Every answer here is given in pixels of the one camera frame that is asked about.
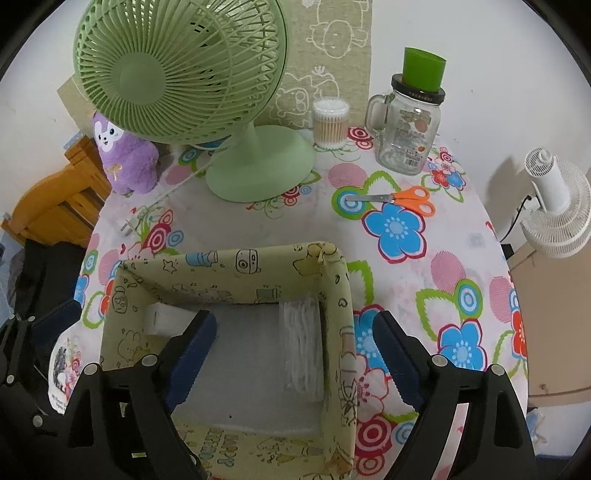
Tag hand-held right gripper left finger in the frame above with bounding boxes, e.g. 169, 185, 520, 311
60, 309, 219, 480

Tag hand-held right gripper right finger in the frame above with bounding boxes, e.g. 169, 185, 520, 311
372, 310, 541, 480

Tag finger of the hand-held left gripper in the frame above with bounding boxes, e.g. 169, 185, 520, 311
0, 367, 70, 444
0, 298, 84, 367

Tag white power adapter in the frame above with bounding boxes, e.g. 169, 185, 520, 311
142, 302, 199, 337

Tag yellow printed storage box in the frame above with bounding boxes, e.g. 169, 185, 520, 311
99, 240, 358, 480

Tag black cloth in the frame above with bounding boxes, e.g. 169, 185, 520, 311
9, 240, 88, 324

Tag white printed tote bag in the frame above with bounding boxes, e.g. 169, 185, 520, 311
46, 323, 86, 416

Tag clear plastic pack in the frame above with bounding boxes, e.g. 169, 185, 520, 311
279, 298, 326, 402

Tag wooden chair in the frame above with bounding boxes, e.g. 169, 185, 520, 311
0, 134, 114, 247

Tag beige board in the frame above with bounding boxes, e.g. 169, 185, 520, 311
508, 240, 591, 411

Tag purple plush toy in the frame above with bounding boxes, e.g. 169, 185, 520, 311
91, 111, 160, 195

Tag beige bear printed cloth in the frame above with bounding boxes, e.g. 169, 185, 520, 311
259, 0, 374, 134
58, 76, 95, 125

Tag glass jar mug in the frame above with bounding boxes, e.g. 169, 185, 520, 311
366, 74, 448, 176

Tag white clip fan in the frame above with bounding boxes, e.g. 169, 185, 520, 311
521, 148, 591, 258

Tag cotton swab container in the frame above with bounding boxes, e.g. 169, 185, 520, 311
312, 98, 350, 151

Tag green desk fan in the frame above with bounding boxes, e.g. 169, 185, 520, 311
71, 0, 317, 203

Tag green plastic cup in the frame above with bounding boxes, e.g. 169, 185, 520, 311
401, 47, 448, 93

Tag orange handled scissors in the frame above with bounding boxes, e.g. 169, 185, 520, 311
345, 185, 437, 217

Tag black fan cable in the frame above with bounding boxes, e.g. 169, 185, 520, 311
501, 194, 536, 245

